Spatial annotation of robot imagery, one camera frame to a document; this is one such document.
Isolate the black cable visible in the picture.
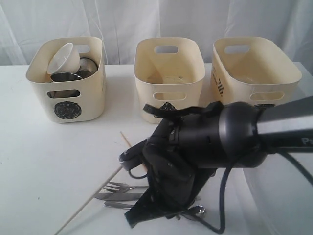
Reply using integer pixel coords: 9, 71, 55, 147
168, 146, 313, 233

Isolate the cream bin with square mark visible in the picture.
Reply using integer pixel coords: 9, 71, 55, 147
210, 37, 302, 105

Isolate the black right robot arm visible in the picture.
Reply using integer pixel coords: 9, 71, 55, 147
119, 97, 313, 207

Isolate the small steel cup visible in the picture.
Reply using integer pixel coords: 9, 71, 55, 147
76, 57, 98, 79

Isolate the cream bin with circle mark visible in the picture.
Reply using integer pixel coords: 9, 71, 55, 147
26, 37, 106, 123

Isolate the steel fork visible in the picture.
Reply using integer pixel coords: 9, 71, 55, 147
103, 182, 149, 193

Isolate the steel knife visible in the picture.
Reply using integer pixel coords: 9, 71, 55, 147
94, 192, 143, 201

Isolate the light wooden chopstick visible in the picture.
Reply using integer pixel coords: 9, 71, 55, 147
53, 165, 123, 235

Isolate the cream bin with triangle mark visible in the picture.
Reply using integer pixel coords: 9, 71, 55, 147
134, 37, 206, 110

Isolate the white backdrop curtain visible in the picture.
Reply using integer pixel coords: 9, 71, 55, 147
0, 0, 313, 71

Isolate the white plastic bowl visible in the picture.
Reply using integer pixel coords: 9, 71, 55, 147
47, 43, 80, 74

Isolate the dark wooden chopstick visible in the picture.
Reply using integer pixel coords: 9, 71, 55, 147
120, 131, 147, 172

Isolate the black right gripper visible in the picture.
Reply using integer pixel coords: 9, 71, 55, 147
119, 119, 196, 209

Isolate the white rectangular plate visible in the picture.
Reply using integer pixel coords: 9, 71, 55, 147
243, 154, 313, 235

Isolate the large steel cup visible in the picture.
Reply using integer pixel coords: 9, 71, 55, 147
47, 72, 84, 100

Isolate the steel spoon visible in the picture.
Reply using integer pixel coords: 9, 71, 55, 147
104, 201, 206, 218

